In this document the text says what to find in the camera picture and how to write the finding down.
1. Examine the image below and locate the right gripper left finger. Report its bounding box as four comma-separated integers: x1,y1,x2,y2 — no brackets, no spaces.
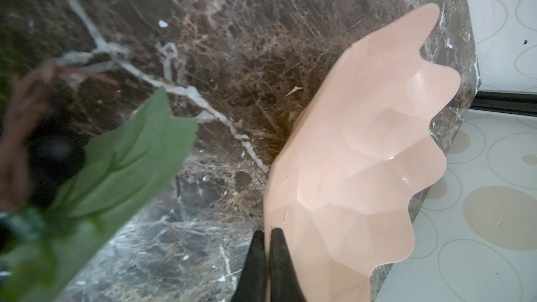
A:
231,230,268,302

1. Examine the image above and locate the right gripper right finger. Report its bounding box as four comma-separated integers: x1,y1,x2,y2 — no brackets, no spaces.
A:
269,228,306,302

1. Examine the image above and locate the pink scalloped fruit bowl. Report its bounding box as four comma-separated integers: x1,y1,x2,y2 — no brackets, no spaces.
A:
264,4,461,301

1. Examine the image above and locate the black grape bunch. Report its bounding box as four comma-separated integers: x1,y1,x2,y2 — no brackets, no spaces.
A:
0,60,200,302

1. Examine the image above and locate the black frame post right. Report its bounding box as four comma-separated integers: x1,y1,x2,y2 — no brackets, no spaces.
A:
470,91,537,117

